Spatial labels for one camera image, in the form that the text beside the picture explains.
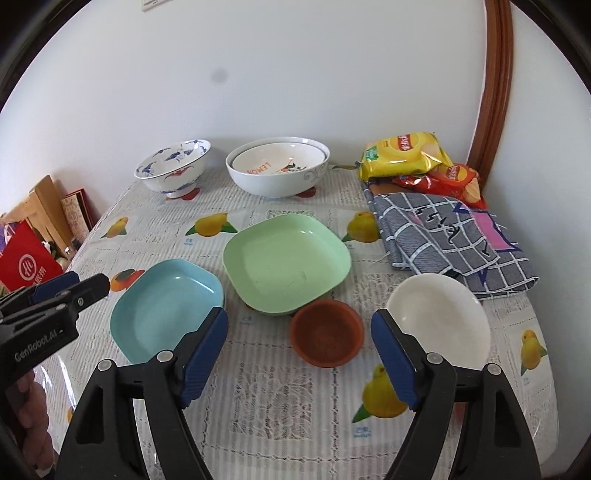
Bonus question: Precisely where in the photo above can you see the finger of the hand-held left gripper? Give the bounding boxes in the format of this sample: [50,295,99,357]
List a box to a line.
[28,271,80,303]
[69,274,112,311]

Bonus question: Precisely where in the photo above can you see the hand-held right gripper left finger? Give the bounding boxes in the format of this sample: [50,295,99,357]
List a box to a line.
[54,305,230,480]

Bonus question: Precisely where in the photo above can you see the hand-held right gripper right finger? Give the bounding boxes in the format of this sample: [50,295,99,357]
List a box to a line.
[370,308,541,480]

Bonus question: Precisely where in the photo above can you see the small white bowl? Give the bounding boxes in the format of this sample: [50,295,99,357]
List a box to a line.
[385,273,491,370]

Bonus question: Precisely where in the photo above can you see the blue square plate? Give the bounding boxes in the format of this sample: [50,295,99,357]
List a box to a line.
[110,259,225,365]

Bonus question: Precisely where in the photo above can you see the small brown bowl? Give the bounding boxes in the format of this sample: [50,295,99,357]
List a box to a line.
[289,298,365,368]

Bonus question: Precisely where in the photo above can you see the green square plate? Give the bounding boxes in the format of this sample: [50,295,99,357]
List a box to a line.
[222,213,352,317]

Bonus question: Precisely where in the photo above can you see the person's left hand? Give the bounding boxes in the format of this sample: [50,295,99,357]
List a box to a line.
[6,369,55,469]

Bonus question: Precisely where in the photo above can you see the red paper bag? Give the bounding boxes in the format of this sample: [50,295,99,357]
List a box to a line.
[0,220,65,292]

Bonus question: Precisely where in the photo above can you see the red box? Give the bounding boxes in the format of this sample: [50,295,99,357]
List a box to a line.
[61,187,95,245]

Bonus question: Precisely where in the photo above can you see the fruit print tablecloth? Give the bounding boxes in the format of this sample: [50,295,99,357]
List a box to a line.
[46,164,561,480]

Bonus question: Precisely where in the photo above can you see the grey checked cloth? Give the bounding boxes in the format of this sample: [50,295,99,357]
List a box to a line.
[365,185,539,301]

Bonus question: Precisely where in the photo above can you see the blue patterned white bowl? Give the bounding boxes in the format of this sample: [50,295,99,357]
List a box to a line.
[134,139,212,200]

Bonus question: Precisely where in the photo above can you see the large white bowl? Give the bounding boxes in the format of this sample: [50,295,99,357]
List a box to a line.
[225,137,331,199]

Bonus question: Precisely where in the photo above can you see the red chip bag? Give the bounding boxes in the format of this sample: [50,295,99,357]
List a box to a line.
[392,162,488,209]

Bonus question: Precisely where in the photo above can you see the white bowl with orange print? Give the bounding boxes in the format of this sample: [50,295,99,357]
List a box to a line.
[231,142,326,176]

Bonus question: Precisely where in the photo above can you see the yellow chip bag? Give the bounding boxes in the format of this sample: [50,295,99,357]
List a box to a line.
[359,131,454,182]

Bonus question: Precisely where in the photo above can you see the brown wooden door frame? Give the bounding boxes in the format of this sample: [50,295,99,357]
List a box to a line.
[466,0,515,190]

